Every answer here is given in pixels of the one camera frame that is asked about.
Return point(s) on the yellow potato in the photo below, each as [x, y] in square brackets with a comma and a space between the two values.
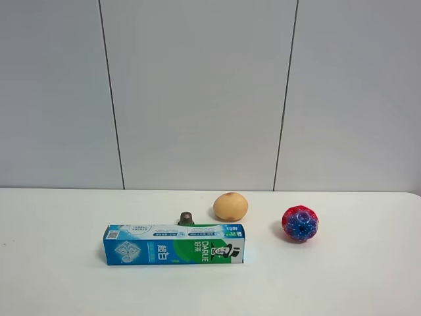
[230, 206]

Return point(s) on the red blue spiky ball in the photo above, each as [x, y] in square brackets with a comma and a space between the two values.
[300, 223]

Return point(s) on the grey coffee capsule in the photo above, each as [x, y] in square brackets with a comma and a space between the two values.
[186, 218]

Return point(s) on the Darlie toothpaste box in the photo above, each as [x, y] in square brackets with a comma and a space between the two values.
[173, 244]

